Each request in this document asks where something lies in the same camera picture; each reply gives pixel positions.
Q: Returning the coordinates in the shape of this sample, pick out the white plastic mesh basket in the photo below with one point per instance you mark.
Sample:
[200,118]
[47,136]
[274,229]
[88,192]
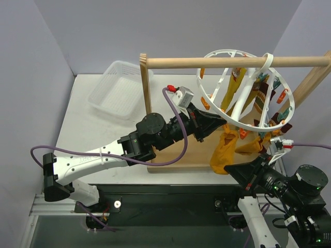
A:
[118,90]

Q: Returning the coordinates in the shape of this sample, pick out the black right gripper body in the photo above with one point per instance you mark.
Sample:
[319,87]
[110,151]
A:
[253,176]

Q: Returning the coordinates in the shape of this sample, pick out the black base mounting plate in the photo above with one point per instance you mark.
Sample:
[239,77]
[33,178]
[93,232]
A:
[167,205]

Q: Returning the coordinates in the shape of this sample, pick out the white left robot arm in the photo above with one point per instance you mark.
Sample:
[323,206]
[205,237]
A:
[62,174]

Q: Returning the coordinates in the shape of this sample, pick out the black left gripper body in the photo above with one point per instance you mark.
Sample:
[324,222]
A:
[195,125]

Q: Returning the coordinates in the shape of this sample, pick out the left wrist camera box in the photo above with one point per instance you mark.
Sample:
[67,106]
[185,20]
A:
[182,97]

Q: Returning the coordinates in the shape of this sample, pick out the mustard yellow sock front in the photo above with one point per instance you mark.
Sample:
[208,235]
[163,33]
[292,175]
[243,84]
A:
[223,154]

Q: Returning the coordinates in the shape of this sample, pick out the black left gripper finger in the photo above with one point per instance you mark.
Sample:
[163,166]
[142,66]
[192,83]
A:
[209,126]
[209,119]

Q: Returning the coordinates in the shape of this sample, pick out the mustard yellow sock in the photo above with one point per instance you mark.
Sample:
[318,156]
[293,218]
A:
[223,154]
[258,145]
[237,75]

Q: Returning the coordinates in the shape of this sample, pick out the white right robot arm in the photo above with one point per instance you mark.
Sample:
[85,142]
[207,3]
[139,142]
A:
[305,215]

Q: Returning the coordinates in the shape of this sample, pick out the striped cream maroon sock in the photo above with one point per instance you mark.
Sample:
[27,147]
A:
[259,92]

